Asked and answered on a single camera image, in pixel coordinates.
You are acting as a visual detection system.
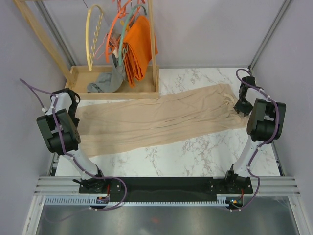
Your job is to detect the beige trousers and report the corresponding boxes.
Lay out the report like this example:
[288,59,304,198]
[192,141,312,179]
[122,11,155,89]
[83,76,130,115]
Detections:
[76,84,248,157]

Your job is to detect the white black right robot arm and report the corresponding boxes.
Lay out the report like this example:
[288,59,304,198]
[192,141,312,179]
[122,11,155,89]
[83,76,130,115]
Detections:
[223,75,286,194]

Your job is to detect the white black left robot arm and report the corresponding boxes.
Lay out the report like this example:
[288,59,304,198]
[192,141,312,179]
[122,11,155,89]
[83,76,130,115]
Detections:
[36,88,107,194]

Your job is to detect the pink thin hanger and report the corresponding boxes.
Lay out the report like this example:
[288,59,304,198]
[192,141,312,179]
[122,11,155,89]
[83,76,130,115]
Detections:
[94,33,108,60]

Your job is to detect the teal plastic hanger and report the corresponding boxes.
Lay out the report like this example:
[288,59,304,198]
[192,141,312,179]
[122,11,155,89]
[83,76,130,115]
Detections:
[118,4,147,65]

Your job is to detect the orange plastic hanger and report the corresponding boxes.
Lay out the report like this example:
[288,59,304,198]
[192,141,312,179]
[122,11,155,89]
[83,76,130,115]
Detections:
[104,0,133,63]

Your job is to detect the wooden clothes rack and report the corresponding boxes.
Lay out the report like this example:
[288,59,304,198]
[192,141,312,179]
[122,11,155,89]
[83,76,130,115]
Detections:
[14,0,159,100]

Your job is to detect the grey garment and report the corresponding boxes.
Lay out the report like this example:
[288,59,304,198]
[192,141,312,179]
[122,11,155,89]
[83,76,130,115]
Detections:
[87,54,126,93]

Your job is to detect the orange cloth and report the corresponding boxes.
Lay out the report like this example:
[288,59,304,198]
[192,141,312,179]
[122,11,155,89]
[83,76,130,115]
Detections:
[123,15,152,88]

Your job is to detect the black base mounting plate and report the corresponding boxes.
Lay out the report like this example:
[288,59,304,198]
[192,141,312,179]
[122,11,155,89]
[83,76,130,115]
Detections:
[74,176,253,203]

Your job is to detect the aluminium frame rail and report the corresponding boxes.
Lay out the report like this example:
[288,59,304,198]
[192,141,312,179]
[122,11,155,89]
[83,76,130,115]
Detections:
[34,176,300,196]

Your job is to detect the grey slotted cable duct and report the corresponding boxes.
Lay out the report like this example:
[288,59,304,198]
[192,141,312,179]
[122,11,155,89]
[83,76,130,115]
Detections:
[45,196,229,207]

